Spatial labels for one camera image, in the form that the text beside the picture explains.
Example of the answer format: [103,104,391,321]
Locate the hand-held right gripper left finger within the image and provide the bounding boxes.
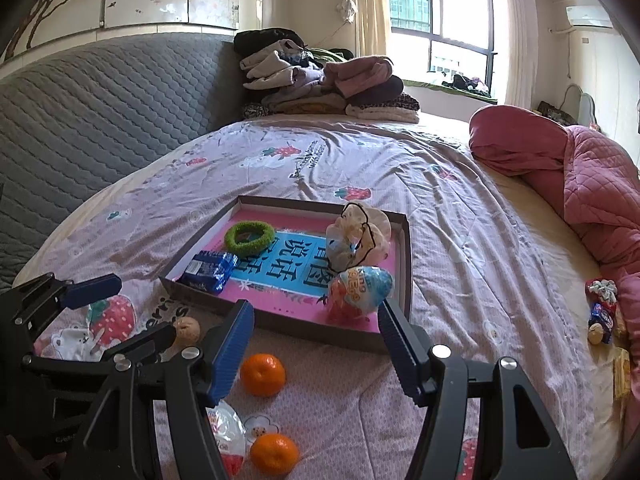
[60,299,256,480]

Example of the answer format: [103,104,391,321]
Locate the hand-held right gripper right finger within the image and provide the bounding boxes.
[377,298,576,480]

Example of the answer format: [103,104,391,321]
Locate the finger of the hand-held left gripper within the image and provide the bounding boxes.
[97,321,177,362]
[10,272,123,332]

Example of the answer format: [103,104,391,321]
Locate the orange mandarin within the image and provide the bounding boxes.
[249,432,300,476]
[240,353,287,397]

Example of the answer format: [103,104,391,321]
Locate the walnut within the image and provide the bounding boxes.
[172,316,202,347]

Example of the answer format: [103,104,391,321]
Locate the shallow box with pink bottom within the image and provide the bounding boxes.
[159,195,413,353]

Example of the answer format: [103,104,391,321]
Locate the toy egg with blue top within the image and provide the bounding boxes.
[326,265,395,326]

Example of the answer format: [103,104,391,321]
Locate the red toy egg clear wrapper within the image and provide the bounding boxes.
[206,400,247,478]

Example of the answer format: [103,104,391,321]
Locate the blue cookie packet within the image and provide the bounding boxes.
[177,250,239,295]

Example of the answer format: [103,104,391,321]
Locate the green fuzzy scrunchie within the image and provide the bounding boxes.
[223,221,277,253]

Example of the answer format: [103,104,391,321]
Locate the cream scrunchie with black trim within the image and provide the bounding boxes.
[326,202,393,273]

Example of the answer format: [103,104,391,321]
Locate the grey quilted headboard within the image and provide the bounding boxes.
[0,32,251,286]

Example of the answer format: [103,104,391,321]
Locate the small toy on bed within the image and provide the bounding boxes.
[590,302,617,343]

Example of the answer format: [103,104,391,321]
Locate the white knotted toy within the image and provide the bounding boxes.
[586,280,618,302]

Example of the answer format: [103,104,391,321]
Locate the yellow packet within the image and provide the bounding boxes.
[614,347,632,401]

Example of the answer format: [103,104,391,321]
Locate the pink quilted blanket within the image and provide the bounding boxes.
[469,105,640,321]

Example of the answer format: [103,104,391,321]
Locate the green windowsill cushion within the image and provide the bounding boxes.
[400,77,501,106]

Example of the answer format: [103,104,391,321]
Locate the dark clothes heap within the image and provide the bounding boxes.
[442,74,493,96]

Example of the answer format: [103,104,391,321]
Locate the pile of folded clothes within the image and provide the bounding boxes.
[233,27,421,123]

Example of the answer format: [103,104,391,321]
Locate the cluttered dressing table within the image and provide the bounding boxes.
[535,101,568,123]

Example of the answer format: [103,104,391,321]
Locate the white curved chair back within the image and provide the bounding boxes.
[565,84,596,126]

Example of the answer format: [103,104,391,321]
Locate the window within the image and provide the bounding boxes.
[382,0,498,96]

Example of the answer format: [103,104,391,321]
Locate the cream curtain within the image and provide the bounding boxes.
[502,0,538,108]
[350,0,393,61]

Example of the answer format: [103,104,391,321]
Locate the white air conditioner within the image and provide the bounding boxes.
[565,4,613,28]

